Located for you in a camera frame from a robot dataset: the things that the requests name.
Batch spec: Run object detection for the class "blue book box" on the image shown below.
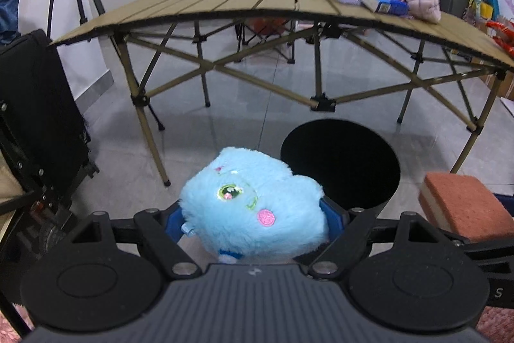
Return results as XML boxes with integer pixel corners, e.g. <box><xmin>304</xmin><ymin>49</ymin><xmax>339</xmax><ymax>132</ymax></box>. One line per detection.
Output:
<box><xmin>359</xmin><ymin>0</ymin><xmax>409</xmax><ymax>15</ymax></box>

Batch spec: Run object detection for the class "pink patterned blanket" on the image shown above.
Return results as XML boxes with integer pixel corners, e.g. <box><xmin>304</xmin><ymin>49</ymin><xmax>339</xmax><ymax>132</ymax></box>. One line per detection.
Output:
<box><xmin>0</xmin><ymin>299</ymin><xmax>514</xmax><ymax>343</ymax></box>

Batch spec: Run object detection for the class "tan folding table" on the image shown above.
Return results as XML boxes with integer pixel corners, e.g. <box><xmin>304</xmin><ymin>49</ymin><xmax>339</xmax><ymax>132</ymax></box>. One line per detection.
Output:
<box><xmin>50</xmin><ymin>0</ymin><xmax>514</xmax><ymax>187</ymax></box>

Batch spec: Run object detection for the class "pink satin scrunchie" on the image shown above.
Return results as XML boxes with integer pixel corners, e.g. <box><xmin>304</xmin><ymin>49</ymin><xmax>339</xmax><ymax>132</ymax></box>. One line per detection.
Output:
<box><xmin>405</xmin><ymin>0</ymin><xmax>441</xmax><ymax>23</ymax></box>

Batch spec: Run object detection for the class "orange sponge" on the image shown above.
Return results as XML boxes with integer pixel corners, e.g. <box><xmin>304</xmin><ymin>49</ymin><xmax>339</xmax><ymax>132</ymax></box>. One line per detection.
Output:
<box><xmin>418</xmin><ymin>172</ymin><xmax>514</xmax><ymax>244</ymax></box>

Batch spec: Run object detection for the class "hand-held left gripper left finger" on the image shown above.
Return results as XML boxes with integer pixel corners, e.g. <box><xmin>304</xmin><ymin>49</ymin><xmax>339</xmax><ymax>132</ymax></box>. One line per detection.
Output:
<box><xmin>72</xmin><ymin>202</ymin><xmax>202</xmax><ymax>280</ymax></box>

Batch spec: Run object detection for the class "red snack bag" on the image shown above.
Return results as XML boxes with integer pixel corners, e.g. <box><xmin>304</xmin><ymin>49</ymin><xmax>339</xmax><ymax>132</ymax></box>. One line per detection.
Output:
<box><xmin>486</xmin><ymin>18</ymin><xmax>514</xmax><ymax>59</ymax></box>

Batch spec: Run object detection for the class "beige cloth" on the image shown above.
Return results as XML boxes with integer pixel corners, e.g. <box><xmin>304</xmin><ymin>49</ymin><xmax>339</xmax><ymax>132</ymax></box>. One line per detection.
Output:
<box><xmin>0</xmin><ymin>162</ymin><xmax>25</xmax><ymax>231</ymax></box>

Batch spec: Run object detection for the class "black folding cart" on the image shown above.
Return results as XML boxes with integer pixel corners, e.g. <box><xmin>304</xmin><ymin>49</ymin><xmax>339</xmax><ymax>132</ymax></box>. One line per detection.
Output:
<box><xmin>0</xmin><ymin>98</ymin><xmax>101</xmax><ymax>287</ymax></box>

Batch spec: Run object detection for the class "yellow gift bag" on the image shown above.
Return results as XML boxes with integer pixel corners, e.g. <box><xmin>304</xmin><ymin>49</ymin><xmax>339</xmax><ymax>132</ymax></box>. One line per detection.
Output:
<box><xmin>467</xmin><ymin>0</ymin><xmax>493</xmax><ymax>21</ymax></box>

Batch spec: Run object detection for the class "blue plush toy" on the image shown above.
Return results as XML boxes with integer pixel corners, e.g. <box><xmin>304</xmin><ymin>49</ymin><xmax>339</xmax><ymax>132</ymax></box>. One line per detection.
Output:
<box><xmin>178</xmin><ymin>146</ymin><xmax>330</xmax><ymax>263</ymax></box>

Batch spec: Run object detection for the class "black round bin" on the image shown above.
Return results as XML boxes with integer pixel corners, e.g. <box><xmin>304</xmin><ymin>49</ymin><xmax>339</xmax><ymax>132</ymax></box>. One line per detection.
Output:
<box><xmin>279</xmin><ymin>119</ymin><xmax>401</xmax><ymax>223</ymax></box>

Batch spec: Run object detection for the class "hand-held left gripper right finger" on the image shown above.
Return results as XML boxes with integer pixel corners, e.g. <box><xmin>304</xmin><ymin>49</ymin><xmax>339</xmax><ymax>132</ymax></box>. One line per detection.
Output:
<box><xmin>296</xmin><ymin>195</ymin><xmax>440</xmax><ymax>280</ymax></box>

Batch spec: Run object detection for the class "black suitcase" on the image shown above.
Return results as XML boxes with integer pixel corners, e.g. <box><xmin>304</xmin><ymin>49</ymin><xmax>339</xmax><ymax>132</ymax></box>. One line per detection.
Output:
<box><xmin>0</xmin><ymin>29</ymin><xmax>99</xmax><ymax>207</ymax></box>

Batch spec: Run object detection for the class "cardboard box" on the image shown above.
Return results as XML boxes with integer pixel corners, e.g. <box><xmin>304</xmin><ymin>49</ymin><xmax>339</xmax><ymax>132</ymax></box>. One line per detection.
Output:
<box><xmin>478</xmin><ymin>70</ymin><xmax>514</xmax><ymax>101</ymax></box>

